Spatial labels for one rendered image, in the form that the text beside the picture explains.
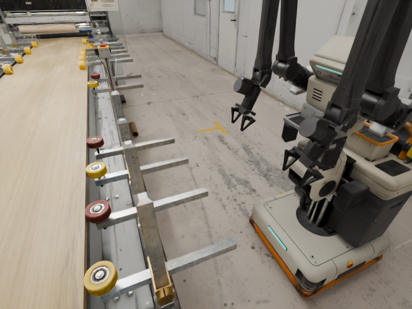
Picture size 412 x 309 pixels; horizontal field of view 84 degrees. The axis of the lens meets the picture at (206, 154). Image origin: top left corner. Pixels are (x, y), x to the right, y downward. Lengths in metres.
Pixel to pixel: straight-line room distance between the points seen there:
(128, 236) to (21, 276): 0.45
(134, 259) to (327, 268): 1.04
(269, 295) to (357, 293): 0.55
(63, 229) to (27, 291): 0.19
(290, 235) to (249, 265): 0.36
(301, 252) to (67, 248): 1.21
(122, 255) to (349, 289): 1.40
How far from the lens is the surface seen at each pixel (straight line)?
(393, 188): 1.38
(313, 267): 1.53
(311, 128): 0.73
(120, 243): 1.14
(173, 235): 1.88
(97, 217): 0.88
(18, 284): 0.84
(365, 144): 1.43
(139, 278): 0.80
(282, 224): 1.65
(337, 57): 1.02
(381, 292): 1.98
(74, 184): 1.05
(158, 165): 1.12
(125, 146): 0.70
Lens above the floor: 1.52
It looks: 35 degrees down
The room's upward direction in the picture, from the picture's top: straight up
